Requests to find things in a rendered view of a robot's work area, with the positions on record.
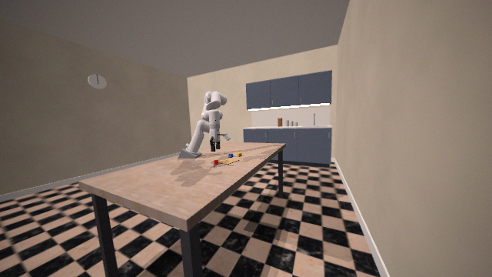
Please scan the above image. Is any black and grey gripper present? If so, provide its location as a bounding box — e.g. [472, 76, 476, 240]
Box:
[209, 128, 220, 152]

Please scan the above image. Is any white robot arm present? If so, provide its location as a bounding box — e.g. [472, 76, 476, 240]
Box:
[186, 92, 227, 155]

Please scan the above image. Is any tan square mat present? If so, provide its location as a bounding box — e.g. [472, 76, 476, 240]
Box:
[218, 158, 239, 165]

